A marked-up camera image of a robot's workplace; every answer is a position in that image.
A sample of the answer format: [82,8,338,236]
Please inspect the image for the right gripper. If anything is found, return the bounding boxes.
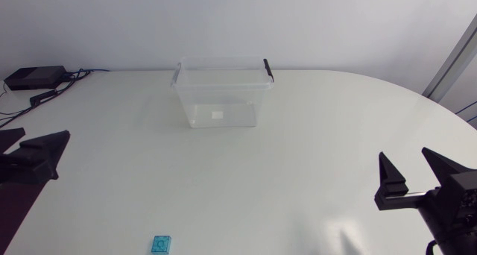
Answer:
[374,146,477,255]

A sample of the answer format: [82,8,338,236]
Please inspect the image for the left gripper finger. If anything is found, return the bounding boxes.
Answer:
[0,127,26,154]
[0,130,72,186]

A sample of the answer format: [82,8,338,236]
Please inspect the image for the blue toy brick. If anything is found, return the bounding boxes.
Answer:
[151,234,173,255]

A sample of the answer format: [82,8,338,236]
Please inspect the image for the clear plastic container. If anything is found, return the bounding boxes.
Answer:
[170,56,275,129]

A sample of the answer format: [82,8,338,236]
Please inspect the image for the black power brick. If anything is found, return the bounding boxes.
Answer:
[3,65,69,91]

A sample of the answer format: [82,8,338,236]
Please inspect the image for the black cable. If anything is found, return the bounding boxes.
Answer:
[0,69,92,130]

